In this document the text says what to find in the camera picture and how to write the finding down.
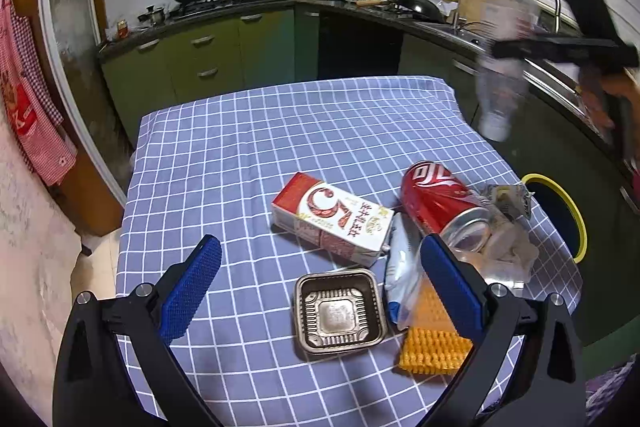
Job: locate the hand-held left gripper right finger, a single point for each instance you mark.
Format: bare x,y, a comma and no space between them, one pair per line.
450,287

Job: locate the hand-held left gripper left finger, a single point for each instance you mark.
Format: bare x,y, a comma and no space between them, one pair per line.
192,292

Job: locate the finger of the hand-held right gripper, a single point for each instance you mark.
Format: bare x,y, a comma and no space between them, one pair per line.
550,49

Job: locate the clear plastic bottle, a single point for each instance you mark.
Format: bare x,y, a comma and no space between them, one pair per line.
500,77

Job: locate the white paper towel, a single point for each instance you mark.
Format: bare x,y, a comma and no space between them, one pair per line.
510,252

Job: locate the red soda can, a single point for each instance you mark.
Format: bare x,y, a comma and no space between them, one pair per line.
435,197

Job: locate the silver wrapper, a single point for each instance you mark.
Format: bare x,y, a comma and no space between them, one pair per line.
507,199

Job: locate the yellow-rimmed trash bin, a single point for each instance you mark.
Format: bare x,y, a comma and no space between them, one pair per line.
555,217

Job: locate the red and white milk carton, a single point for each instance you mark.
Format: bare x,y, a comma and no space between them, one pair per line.
325,212

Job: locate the person's right hand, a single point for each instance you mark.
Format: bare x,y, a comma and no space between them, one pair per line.
595,104

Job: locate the steel sink faucet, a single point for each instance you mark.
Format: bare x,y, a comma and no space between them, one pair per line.
555,4

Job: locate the white and blue snack wrapper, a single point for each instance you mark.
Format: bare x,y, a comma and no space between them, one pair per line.
402,267

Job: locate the brown cutting board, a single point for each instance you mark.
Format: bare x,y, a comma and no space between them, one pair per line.
475,4

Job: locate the brown plastic tray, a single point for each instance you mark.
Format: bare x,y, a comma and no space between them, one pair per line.
340,314

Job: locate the blue checked tablecloth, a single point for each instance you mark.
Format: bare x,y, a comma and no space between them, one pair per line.
225,157

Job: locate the purple checked cloth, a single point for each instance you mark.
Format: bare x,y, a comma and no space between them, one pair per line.
607,397

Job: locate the red checked apron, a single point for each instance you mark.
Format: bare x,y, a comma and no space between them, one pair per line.
30,107

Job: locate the glass sliding door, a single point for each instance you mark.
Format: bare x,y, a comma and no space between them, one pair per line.
65,57

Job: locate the small red jar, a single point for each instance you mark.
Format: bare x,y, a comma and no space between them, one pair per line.
123,29

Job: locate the small steel pot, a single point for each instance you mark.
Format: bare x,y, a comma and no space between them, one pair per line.
152,16

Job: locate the black gas stove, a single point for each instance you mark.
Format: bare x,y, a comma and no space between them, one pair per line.
235,2

